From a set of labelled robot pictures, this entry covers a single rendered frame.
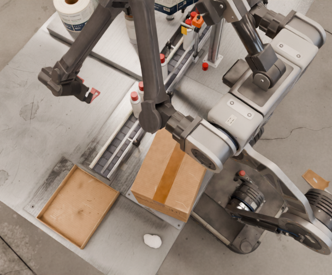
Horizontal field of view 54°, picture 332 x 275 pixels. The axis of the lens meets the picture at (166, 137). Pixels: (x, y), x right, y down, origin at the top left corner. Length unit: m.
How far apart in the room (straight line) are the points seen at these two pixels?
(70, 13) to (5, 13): 1.77
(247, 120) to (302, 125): 1.83
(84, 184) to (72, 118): 0.37
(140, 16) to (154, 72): 0.16
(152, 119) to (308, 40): 0.55
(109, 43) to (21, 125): 0.65
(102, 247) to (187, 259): 0.92
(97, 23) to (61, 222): 0.94
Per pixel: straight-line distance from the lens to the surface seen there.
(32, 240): 2.58
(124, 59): 1.83
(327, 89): 2.98
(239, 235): 2.11
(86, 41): 1.12
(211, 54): 1.83
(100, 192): 1.60
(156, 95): 0.98
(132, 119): 1.65
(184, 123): 0.95
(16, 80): 2.02
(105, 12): 1.06
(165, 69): 1.62
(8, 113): 1.93
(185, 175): 1.28
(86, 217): 1.60
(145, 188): 1.27
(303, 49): 1.10
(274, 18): 1.20
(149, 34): 0.97
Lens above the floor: 2.36
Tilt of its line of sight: 68 degrees down
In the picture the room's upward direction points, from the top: 6 degrees counter-clockwise
